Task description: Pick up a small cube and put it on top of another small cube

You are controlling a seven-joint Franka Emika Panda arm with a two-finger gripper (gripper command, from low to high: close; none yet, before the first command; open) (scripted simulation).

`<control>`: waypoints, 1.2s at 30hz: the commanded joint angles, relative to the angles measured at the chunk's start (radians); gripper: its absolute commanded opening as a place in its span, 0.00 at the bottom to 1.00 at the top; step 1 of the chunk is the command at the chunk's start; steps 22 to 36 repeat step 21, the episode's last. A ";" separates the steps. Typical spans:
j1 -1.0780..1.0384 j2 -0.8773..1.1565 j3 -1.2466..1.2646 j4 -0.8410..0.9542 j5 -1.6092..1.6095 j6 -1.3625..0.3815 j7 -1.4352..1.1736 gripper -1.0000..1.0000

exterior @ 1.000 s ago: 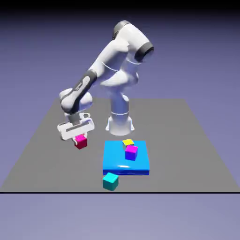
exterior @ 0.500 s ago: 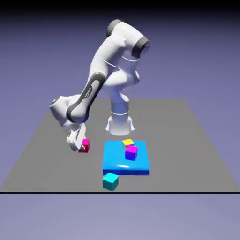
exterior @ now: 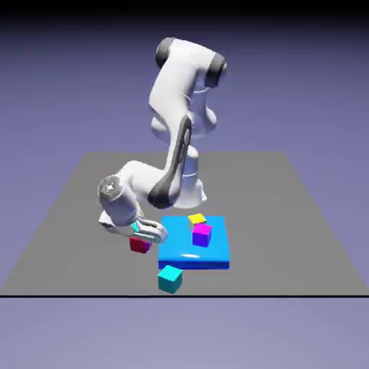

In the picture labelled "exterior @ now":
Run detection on large blue box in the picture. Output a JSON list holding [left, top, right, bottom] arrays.
[[157, 215, 231, 271]]

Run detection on small yellow cube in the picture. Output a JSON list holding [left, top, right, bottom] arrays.
[[187, 213, 208, 231]]

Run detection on small magenta cube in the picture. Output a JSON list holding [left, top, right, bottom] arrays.
[[192, 223, 213, 248]]

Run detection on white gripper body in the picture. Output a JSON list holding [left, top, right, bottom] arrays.
[[130, 218, 169, 245]]

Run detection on small cyan cube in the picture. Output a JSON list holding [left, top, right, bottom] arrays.
[[157, 264, 184, 295]]

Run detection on small red cube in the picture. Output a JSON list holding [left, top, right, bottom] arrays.
[[128, 236, 153, 254]]

